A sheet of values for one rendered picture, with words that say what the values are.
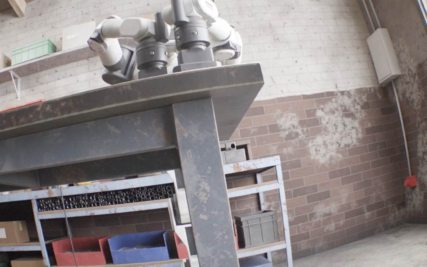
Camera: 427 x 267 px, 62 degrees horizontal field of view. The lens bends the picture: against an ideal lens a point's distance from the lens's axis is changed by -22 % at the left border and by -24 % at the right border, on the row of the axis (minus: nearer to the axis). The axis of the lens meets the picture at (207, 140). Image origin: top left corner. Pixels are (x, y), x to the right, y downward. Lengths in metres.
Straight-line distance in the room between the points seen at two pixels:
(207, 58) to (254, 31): 2.56
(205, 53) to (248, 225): 1.65
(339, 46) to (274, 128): 1.02
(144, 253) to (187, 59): 1.70
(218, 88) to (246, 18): 2.87
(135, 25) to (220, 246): 0.67
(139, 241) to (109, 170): 1.61
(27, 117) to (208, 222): 0.44
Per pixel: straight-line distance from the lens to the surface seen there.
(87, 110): 0.85
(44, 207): 2.72
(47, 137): 0.95
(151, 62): 1.20
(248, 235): 2.62
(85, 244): 3.13
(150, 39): 1.22
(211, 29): 1.26
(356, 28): 4.00
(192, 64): 1.09
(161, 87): 0.84
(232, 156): 2.72
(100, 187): 2.58
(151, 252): 2.61
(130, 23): 1.26
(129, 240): 3.06
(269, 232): 2.64
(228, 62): 1.49
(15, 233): 2.88
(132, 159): 1.48
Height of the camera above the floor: 0.64
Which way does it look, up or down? 7 degrees up
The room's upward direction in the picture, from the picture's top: 9 degrees counter-clockwise
